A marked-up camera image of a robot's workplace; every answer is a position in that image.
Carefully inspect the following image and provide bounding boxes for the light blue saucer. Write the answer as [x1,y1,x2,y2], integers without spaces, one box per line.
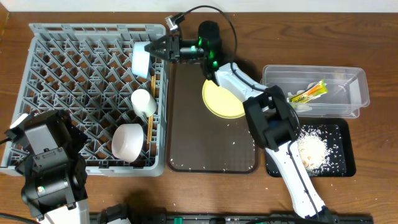
[131,42,150,79]

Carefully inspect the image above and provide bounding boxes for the yellow-green plate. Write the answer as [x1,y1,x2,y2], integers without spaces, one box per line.
[202,80,245,119]

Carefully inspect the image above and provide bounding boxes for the pale green cup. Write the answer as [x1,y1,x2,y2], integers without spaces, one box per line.
[131,89,157,118]

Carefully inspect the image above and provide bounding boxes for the white bowl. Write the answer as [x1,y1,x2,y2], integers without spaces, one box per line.
[111,124,144,162]

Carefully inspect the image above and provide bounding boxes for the green snack wrapper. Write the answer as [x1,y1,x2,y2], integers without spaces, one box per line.
[287,80,328,103]

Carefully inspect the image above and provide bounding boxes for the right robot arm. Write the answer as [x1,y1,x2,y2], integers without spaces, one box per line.
[144,16,333,223]

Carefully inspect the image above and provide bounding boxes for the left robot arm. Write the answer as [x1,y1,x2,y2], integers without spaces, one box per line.
[5,110,90,223]

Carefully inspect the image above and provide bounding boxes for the black waste tray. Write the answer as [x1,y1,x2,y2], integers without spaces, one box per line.
[263,117,357,178]

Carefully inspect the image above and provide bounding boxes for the grey dish rack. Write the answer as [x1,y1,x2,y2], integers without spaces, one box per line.
[13,24,169,177]

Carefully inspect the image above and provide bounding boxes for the dark brown serving tray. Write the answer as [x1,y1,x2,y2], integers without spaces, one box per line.
[167,64,259,174]

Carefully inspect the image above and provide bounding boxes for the clear plastic container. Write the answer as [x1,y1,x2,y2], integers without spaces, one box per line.
[262,65,370,118]

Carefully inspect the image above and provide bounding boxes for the rice and food scraps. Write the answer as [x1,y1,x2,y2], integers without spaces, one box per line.
[297,124,347,177]

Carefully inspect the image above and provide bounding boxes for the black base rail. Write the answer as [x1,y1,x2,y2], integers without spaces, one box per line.
[88,204,374,224]

